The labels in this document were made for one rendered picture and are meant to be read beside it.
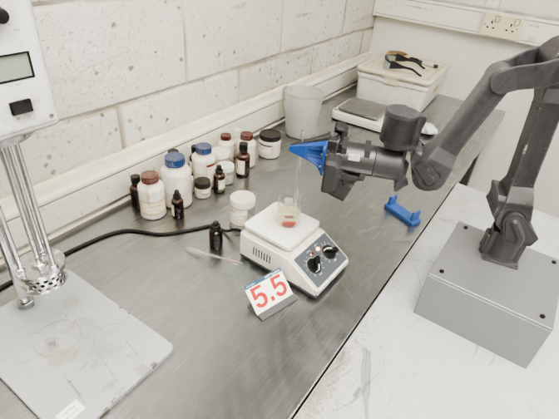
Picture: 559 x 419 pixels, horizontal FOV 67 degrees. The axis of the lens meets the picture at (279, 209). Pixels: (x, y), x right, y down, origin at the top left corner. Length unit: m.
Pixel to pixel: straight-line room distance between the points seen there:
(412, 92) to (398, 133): 1.06
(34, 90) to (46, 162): 0.51
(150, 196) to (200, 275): 0.23
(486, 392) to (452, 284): 0.18
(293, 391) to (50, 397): 0.36
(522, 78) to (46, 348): 0.84
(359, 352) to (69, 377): 0.47
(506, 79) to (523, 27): 1.28
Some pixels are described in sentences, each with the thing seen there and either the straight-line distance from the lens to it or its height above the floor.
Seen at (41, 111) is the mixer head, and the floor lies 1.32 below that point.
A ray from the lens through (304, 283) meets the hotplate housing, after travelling 0.83.
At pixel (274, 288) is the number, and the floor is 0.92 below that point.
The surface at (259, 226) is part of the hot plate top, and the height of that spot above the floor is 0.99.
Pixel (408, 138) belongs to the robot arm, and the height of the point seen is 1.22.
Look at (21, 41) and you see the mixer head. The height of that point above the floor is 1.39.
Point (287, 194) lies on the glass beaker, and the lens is 0.87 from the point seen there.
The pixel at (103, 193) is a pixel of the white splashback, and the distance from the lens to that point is 1.06.
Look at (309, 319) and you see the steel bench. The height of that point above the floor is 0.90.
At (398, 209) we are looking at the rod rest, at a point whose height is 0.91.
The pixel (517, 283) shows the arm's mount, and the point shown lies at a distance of 0.87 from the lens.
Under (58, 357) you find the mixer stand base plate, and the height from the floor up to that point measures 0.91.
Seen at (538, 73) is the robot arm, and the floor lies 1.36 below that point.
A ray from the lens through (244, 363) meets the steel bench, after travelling 0.74.
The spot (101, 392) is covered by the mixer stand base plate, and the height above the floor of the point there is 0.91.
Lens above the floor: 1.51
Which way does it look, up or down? 35 degrees down
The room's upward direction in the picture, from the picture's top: 5 degrees clockwise
